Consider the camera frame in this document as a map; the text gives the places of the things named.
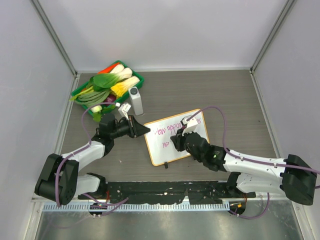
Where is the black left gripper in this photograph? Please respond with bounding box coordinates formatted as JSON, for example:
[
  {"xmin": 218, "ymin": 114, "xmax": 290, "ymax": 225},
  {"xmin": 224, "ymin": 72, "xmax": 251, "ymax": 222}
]
[{"xmin": 110, "ymin": 115, "xmax": 150, "ymax": 140}]

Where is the yellow framed whiteboard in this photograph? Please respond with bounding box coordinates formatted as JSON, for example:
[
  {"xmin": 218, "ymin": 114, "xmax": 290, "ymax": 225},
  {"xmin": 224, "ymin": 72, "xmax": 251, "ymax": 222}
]
[{"xmin": 144, "ymin": 109, "xmax": 198, "ymax": 166}]

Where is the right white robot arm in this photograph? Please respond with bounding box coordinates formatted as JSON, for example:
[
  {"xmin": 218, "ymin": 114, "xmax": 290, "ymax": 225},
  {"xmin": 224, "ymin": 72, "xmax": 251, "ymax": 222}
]
[{"xmin": 170, "ymin": 129, "xmax": 318, "ymax": 206}]

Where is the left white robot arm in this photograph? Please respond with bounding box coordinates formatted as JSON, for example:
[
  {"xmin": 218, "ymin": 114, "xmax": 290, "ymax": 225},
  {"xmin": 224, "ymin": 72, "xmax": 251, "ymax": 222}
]
[{"xmin": 34, "ymin": 113, "xmax": 151, "ymax": 206}]

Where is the white pen holder box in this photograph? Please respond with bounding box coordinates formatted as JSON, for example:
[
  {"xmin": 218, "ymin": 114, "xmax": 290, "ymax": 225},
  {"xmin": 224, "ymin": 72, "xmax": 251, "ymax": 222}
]
[{"xmin": 128, "ymin": 87, "xmax": 144, "ymax": 116}]

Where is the purple toy onion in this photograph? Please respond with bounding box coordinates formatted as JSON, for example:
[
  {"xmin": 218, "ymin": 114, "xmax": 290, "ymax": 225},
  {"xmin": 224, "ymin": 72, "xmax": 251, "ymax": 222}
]
[{"xmin": 103, "ymin": 94, "xmax": 117, "ymax": 103}]

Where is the yellow napa cabbage toy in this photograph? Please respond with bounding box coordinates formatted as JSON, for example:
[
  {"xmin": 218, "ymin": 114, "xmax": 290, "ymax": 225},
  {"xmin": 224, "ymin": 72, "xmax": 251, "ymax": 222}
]
[{"xmin": 110, "ymin": 76, "xmax": 140, "ymax": 97}]

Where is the green plastic vegetable tray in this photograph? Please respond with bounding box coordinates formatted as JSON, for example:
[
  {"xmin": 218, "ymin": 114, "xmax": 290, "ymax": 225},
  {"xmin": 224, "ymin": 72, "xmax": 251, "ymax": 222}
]
[{"xmin": 70, "ymin": 60, "xmax": 144, "ymax": 113}]

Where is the green bok choy toy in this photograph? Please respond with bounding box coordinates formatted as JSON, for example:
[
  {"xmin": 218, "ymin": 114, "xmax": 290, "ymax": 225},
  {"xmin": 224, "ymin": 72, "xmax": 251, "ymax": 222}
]
[{"xmin": 86, "ymin": 63, "xmax": 125, "ymax": 92}]

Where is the white bok choy toy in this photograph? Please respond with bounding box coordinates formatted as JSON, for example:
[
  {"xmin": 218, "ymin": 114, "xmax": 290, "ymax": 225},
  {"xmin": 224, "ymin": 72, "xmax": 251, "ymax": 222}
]
[{"xmin": 117, "ymin": 67, "xmax": 133, "ymax": 82}]

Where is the green onion toy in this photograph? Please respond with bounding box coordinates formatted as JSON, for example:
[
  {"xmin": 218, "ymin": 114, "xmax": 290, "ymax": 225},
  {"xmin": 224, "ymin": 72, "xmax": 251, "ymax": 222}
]
[{"xmin": 69, "ymin": 88, "xmax": 111, "ymax": 108}]

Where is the orange toy carrot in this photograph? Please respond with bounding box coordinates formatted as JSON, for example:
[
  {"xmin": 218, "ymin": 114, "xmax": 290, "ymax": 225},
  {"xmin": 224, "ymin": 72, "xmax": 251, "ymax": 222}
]
[{"xmin": 97, "ymin": 62, "xmax": 120, "ymax": 75}]

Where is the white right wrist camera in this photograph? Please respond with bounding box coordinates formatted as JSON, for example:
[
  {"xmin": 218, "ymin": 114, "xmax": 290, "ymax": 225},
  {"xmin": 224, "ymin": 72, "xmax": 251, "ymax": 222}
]
[{"xmin": 181, "ymin": 116, "xmax": 198, "ymax": 136}]

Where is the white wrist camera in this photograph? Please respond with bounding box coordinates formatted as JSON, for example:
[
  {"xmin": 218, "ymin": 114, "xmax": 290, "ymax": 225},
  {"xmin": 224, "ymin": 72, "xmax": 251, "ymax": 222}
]
[
  {"xmin": 115, "ymin": 102, "xmax": 131, "ymax": 120},
  {"xmin": 181, "ymin": 116, "xmax": 198, "ymax": 136}
]

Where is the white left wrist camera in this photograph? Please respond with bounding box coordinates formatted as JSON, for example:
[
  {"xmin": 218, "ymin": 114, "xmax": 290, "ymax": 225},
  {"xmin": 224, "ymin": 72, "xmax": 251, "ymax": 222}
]
[{"xmin": 115, "ymin": 102, "xmax": 131, "ymax": 120}]

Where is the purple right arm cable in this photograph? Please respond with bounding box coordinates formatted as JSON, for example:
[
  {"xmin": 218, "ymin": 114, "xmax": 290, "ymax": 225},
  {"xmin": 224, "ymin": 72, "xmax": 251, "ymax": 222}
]
[{"xmin": 187, "ymin": 106, "xmax": 320, "ymax": 220}]

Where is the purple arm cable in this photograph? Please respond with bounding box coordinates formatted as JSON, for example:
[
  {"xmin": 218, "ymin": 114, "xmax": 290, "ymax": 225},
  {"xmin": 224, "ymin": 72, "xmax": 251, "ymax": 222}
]
[
  {"xmin": 55, "ymin": 101, "xmax": 130, "ymax": 217},
  {"xmin": 187, "ymin": 106, "xmax": 320, "ymax": 220}
]

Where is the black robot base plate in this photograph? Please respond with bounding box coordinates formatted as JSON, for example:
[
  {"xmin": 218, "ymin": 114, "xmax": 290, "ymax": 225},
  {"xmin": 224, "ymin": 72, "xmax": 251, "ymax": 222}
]
[{"xmin": 89, "ymin": 181, "xmax": 256, "ymax": 205}]

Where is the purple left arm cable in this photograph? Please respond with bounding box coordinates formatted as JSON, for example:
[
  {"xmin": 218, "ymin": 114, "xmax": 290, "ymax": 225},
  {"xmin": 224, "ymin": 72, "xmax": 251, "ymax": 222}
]
[{"xmin": 55, "ymin": 101, "xmax": 130, "ymax": 217}]

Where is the grey slotted cable duct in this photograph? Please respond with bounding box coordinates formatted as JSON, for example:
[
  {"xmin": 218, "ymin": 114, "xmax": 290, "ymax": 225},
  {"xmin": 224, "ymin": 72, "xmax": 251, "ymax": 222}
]
[{"xmin": 42, "ymin": 201, "xmax": 230, "ymax": 213}]

